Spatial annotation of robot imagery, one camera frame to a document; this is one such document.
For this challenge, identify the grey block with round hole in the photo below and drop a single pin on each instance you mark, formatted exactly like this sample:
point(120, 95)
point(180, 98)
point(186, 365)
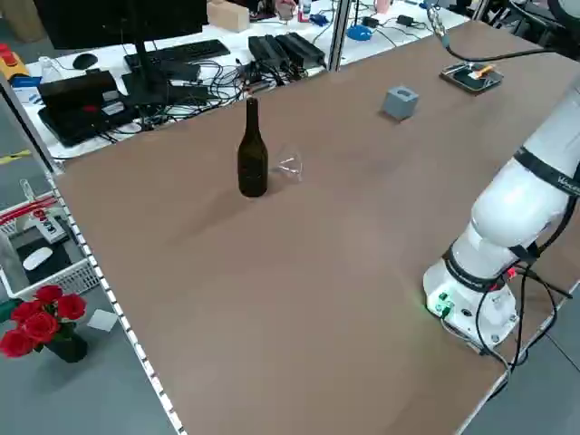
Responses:
point(399, 106)

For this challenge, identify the clear plastic funnel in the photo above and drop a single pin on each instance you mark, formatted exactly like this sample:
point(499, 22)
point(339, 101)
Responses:
point(290, 165)

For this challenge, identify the dark glass bottle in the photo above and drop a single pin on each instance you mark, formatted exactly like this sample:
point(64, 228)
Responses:
point(252, 163)

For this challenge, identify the black power strip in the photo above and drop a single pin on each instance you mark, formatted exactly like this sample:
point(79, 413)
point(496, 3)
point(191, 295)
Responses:
point(267, 50)
point(301, 45)

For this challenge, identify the black keyboard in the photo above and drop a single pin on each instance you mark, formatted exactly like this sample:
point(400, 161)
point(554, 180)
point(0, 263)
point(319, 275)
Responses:
point(186, 51)

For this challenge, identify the small blue object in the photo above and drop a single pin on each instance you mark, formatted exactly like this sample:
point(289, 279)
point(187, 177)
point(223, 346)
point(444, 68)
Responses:
point(359, 33)

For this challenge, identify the cardboard box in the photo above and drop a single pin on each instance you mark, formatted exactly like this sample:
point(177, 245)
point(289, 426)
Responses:
point(226, 16)

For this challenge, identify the black power adapter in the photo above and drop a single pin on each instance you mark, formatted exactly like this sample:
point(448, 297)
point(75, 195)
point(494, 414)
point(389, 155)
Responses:
point(370, 22)
point(404, 20)

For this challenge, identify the white paper card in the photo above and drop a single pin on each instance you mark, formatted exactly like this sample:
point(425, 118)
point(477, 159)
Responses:
point(101, 320)

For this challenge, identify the white plastic basket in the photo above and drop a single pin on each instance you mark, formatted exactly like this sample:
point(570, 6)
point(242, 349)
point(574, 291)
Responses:
point(68, 276)

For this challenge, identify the pink cup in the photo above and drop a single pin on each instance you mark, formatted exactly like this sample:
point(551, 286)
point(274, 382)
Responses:
point(383, 5)

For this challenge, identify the shiny metal tray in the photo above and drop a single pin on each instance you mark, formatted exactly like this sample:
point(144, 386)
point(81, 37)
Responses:
point(480, 84)

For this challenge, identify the black laptop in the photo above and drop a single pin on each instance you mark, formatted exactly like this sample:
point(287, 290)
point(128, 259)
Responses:
point(77, 104)

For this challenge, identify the white computer mouse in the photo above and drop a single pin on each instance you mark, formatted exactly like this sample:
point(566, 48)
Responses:
point(37, 259)

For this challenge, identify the black vase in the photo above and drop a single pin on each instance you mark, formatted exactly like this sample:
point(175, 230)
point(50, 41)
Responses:
point(68, 349)

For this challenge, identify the black computer mouse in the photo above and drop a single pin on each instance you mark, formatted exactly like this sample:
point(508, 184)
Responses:
point(85, 60)

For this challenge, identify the black monitor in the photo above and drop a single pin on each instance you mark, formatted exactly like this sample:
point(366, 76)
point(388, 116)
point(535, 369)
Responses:
point(113, 20)

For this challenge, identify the red roses bunch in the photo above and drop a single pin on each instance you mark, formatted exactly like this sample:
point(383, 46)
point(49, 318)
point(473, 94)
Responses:
point(38, 321)

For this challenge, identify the yellow box with red button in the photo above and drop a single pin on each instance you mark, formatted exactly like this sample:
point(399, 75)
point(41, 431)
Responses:
point(11, 61)

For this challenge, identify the aluminium post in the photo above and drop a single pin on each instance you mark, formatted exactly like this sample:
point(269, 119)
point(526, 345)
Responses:
point(340, 34)

